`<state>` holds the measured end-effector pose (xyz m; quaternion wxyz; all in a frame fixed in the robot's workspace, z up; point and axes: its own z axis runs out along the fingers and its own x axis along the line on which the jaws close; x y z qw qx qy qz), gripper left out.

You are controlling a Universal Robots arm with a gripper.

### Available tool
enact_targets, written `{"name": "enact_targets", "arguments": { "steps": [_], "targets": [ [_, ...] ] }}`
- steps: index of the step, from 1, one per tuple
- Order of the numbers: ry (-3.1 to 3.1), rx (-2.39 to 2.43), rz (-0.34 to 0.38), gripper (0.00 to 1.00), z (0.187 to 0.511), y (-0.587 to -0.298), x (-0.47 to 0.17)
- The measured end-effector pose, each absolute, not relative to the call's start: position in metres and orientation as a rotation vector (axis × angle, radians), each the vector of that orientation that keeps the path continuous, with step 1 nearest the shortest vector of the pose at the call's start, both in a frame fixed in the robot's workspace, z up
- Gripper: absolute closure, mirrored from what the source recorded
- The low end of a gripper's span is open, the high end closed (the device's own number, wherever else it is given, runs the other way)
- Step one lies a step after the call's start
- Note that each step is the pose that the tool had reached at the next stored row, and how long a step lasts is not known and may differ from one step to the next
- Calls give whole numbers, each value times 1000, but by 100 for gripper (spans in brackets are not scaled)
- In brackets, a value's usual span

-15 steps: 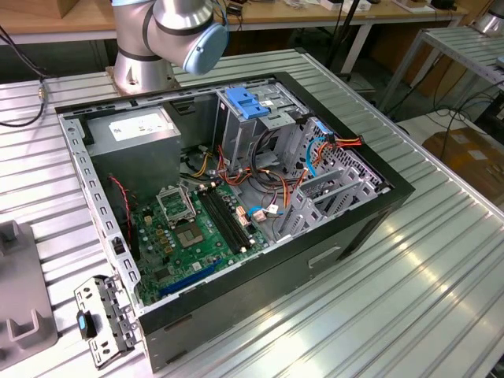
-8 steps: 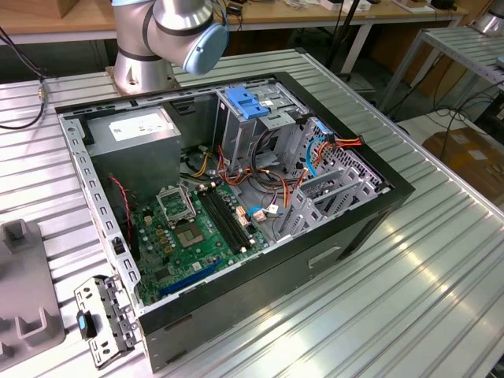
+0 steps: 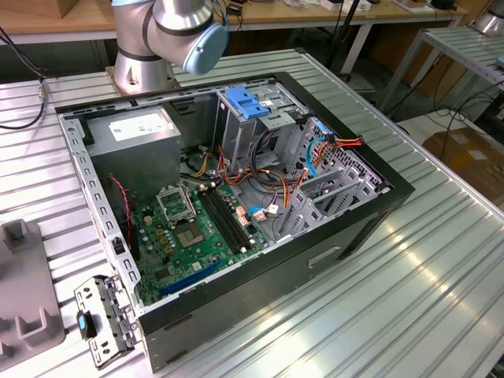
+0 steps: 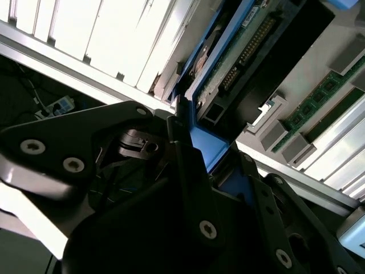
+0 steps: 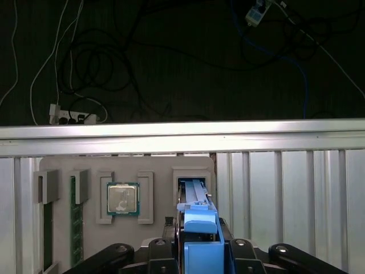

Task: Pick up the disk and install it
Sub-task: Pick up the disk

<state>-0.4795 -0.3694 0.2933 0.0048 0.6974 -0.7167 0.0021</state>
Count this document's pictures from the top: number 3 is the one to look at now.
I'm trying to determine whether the grey card retainer bracket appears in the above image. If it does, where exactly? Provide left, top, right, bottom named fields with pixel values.
left=73, top=275, right=143, bottom=369

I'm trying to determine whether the orange red power wire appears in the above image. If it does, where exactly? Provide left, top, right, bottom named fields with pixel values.
left=314, top=133, right=364, bottom=166

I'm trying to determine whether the brown cardboard box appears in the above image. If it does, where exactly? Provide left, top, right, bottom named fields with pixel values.
left=423, top=125, right=504, bottom=198

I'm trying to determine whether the thin wire with white plug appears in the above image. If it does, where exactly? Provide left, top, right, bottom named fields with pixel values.
left=248, top=204, right=285, bottom=224

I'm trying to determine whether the black cable with metal connector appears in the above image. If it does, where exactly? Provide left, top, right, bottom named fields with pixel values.
left=0, top=25, right=49, bottom=131

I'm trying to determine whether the grey parts rack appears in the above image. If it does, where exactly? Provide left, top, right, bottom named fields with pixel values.
left=0, top=220, right=67, bottom=361

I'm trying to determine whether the grey metal disk bay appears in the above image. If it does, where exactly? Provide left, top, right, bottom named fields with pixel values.
left=272, top=169, right=381, bottom=243

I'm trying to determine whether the long wooden desk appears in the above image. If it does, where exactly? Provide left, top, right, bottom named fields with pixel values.
left=0, top=0, right=472, bottom=76

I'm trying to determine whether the grey power supply unit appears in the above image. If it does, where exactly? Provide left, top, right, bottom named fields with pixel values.
left=84, top=106, right=183, bottom=202

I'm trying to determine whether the green motherboard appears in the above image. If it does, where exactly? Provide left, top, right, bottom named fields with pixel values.
left=132, top=183, right=272, bottom=306

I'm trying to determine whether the black RAM slot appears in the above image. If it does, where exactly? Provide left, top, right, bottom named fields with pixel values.
left=198, top=187, right=243, bottom=255
left=209, top=185, right=253, bottom=248

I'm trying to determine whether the blue expansion slot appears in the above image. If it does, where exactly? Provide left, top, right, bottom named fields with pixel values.
left=159, top=258, right=221, bottom=298

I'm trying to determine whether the CPU socket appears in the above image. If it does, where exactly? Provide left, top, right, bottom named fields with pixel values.
left=175, top=222, right=206, bottom=249

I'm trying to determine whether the black clip with blue mark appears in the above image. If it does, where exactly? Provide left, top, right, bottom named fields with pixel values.
left=76, top=309, right=98, bottom=339

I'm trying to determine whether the metal slat side table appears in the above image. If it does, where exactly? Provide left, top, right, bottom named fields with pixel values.
left=377, top=26, right=504, bottom=115

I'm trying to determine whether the white box on desk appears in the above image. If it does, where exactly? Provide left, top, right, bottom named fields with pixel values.
left=321, top=0, right=371, bottom=12

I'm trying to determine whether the blue data wire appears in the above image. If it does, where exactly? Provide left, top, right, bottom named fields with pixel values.
left=305, top=135, right=328, bottom=179

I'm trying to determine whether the blue plastic drive latch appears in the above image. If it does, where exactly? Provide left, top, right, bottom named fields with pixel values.
left=226, top=87, right=269, bottom=121

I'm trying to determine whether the red black fan wire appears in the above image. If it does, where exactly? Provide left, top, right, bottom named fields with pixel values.
left=109, top=176, right=134, bottom=239

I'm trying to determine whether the black open PC case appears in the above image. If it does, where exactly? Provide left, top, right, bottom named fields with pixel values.
left=54, top=70, right=417, bottom=374

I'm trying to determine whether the grey optical drive cage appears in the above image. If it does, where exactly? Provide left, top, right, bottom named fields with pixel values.
left=214, top=82, right=308, bottom=170

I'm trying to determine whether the metal socket cover frame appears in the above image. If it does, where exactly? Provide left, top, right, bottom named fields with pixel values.
left=156, top=184, right=197, bottom=228

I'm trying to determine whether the multicolour wire bundle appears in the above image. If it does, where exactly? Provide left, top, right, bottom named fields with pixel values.
left=179, top=143, right=310, bottom=216

